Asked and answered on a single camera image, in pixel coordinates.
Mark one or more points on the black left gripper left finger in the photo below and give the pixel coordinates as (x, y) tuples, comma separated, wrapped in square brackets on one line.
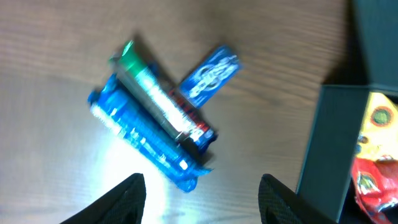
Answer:
[(123, 204)]

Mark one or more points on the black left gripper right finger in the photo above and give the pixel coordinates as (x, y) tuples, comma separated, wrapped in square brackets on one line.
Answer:
[(280, 205)]

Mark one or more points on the blue cookie pack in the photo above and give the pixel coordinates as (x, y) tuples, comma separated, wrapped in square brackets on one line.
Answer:
[(119, 111)]

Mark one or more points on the red snack packet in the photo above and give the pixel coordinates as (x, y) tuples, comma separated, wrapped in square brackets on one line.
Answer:
[(375, 185)]

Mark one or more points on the yellow snack packet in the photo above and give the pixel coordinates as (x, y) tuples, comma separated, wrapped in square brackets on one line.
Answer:
[(377, 140)]

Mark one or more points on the green black candy bar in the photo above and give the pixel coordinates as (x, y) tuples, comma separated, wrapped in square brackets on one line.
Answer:
[(137, 77)]

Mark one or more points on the black box with lid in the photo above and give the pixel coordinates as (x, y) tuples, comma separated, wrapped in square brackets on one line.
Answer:
[(369, 63)]

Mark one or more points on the dark blue chocolate bar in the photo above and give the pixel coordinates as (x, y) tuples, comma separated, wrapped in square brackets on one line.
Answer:
[(203, 134)]

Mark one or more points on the blue eclipse gum box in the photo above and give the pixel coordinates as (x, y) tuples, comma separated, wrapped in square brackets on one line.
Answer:
[(211, 75)]

